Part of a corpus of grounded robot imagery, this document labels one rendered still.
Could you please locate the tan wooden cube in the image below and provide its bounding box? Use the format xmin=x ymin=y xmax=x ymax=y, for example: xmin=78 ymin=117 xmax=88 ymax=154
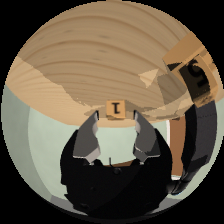
xmin=178 ymin=54 xmax=218 ymax=108
xmin=106 ymin=100 xmax=126 ymax=121

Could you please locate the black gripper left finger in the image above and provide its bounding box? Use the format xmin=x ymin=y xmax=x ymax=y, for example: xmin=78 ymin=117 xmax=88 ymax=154
xmin=60 ymin=110 xmax=101 ymax=185

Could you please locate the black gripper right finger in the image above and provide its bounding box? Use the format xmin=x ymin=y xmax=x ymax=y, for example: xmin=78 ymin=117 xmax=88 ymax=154
xmin=133 ymin=110 xmax=173 ymax=184

